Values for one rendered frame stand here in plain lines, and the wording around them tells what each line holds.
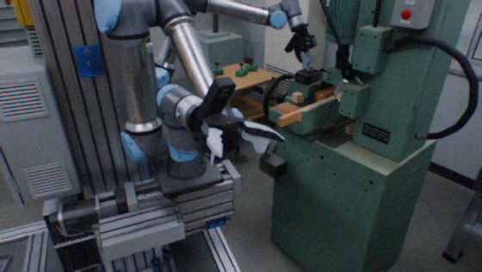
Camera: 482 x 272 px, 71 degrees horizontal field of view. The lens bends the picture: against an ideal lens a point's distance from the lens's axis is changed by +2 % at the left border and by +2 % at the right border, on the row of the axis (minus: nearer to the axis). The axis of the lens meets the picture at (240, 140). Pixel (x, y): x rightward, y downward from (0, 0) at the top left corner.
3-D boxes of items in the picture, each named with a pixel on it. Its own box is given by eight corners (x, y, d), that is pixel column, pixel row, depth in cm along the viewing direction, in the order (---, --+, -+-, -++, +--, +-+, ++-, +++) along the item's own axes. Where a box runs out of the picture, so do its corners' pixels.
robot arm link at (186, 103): (204, 94, 79) (173, 97, 75) (215, 100, 76) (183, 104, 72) (202, 123, 83) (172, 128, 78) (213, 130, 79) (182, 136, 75)
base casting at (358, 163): (330, 114, 195) (332, 100, 190) (433, 155, 156) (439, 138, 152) (275, 139, 170) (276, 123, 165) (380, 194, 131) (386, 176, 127)
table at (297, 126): (330, 85, 200) (331, 75, 197) (377, 100, 180) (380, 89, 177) (254, 113, 166) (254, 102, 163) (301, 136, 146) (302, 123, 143)
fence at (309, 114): (376, 89, 177) (379, 79, 175) (380, 89, 176) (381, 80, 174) (300, 122, 144) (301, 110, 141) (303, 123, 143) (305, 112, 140)
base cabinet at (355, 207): (316, 207, 230) (330, 114, 195) (398, 261, 192) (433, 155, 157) (268, 239, 205) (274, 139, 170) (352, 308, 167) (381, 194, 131)
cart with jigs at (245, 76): (242, 108, 374) (243, 51, 342) (278, 126, 335) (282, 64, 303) (192, 125, 338) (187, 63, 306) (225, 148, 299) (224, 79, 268)
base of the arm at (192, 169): (171, 184, 119) (168, 161, 114) (163, 163, 131) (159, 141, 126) (212, 175, 124) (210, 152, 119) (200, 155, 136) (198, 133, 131)
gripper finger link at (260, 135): (282, 155, 71) (241, 145, 73) (287, 129, 68) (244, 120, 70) (280, 162, 68) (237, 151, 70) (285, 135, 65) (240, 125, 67)
